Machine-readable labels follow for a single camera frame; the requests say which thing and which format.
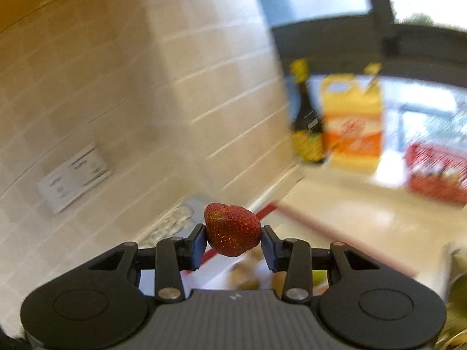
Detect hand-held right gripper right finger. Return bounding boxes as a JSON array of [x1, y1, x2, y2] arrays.
[[262, 225, 381, 302]]

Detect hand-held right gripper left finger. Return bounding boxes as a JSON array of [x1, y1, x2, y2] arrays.
[[88, 223, 205, 302]]

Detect red strawberry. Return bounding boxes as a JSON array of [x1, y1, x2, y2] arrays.
[[203, 202, 262, 258]]

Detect brown kiwi with sticker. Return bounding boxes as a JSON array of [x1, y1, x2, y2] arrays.
[[229, 259, 261, 291]]

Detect red box with white inside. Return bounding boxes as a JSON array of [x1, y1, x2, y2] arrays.
[[180, 180, 451, 297]]

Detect dark soy sauce bottle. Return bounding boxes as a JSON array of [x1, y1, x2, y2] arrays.
[[289, 58, 328, 165]]

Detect yellow detergent jug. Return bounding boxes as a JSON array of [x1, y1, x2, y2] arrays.
[[320, 64, 384, 173]]

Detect red basket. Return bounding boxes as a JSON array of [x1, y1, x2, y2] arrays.
[[404, 141, 467, 205]]

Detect pale glass container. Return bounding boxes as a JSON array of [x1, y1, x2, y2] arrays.
[[436, 240, 467, 350]]

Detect small beige-rimmed wall socket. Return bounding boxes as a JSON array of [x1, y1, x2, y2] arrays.
[[69, 144, 114, 187]]

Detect large white wall socket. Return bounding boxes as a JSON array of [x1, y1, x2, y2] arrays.
[[37, 169, 79, 214]]

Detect dark window frame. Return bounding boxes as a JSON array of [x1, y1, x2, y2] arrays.
[[250, 0, 467, 90]]

